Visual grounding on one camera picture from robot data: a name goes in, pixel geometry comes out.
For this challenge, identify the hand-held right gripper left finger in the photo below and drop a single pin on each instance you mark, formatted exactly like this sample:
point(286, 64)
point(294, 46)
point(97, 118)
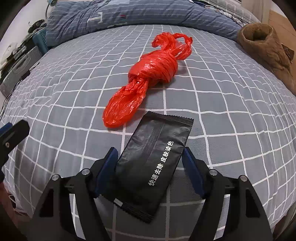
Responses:
point(106, 171)

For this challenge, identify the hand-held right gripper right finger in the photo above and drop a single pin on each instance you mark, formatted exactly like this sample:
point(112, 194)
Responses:
point(194, 171)

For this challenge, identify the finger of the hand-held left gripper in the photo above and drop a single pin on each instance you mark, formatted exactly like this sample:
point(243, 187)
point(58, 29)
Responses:
point(5, 128)
point(17, 133)

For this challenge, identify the black sachet packet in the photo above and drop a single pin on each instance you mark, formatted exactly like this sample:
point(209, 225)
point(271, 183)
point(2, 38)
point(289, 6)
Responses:
point(152, 169)

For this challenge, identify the red plastic bag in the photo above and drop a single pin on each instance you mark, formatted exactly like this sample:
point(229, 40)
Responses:
point(148, 69)

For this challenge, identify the grey suitcase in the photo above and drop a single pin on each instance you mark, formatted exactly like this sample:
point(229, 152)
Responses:
point(16, 69)

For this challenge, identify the blue desk lamp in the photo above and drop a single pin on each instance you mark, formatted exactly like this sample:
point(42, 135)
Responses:
point(49, 4)

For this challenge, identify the brown fleece jacket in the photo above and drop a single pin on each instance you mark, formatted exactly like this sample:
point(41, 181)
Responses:
point(266, 51)

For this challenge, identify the blue striped duvet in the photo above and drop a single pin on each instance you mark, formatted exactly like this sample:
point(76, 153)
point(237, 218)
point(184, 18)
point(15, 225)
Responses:
point(138, 14)

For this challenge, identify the grey checked pillow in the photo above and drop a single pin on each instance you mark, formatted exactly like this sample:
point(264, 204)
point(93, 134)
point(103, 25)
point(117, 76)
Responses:
point(240, 11)

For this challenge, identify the wooden headboard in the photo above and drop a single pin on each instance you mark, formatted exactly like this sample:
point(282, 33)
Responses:
point(283, 16)

